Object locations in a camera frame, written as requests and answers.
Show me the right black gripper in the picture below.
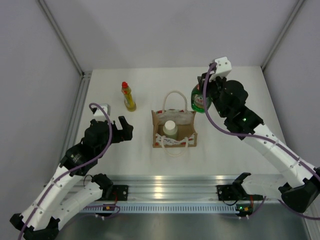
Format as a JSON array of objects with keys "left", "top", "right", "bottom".
[{"left": 199, "top": 72, "right": 229, "bottom": 119}]

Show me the dark bottle red cap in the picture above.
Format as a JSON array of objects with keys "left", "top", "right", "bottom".
[{"left": 191, "top": 84, "right": 205, "bottom": 114}]

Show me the small brown bottle red cap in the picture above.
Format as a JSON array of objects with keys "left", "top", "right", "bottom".
[{"left": 121, "top": 81, "right": 137, "bottom": 112}]

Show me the cream pump lotion bottle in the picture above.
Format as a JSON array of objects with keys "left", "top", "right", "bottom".
[{"left": 211, "top": 96, "right": 219, "bottom": 107}]

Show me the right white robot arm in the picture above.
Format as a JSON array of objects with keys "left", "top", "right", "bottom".
[{"left": 195, "top": 73, "right": 320, "bottom": 215}]

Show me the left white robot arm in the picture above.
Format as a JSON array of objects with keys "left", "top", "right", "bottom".
[{"left": 10, "top": 116, "right": 134, "bottom": 240}]

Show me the brown canvas tote bag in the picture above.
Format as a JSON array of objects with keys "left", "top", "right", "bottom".
[{"left": 151, "top": 90, "right": 198, "bottom": 158}]

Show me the green bottle white cap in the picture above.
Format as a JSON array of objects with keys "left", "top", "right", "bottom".
[{"left": 162, "top": 120, "right": 178, "bottom": 140}]

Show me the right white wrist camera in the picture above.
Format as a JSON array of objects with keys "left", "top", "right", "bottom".
[{"left": 209, "top": 56, "right": 232, "bottom": 82}]

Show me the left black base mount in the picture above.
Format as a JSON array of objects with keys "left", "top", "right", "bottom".
[{"left": 108, "top": 185, "right": 129, "bottom": 202}]

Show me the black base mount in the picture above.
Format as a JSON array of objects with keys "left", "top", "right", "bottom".
[
  {"left": 216, "top": 184, "right": 238, "bottom": 203},
  {"left": 108, "top": 185, "right": 129, "bottom": 202}
]

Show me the left aluminium frame post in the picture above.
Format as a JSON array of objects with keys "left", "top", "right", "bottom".
[{"left": 35, "top": 0, "right": 84, "bottom": 77}]

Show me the aluminium frame post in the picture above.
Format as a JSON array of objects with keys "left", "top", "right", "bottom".
[
  {"left": 260, "top": 0, "right": 308, "bottom": 72},
  {"left": 35, "top": 0, "right": 84, "bottom": 77}
]

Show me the white slotted cable duct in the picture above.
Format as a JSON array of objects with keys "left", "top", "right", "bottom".
[{"left": 82, "top": 203, "right": 253, "bottom": 214}]

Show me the aluminium mounting rail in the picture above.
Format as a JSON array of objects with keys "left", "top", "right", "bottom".
[{"left": 39, "top": 174, "right": 313, "bottom": 203}]

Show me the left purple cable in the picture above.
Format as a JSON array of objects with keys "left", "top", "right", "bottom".
[{"left": 17, "top": 101, "right": 113, "bottom": 240}]

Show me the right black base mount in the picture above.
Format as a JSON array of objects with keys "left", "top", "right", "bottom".
[{"left": 216, "top": 184, "right": 238, "bottom": 203}]

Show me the right aluminium frame post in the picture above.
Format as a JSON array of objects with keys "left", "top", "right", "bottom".
[{"left": 260, "top": 0, "right": 308, "bottom": 72}]

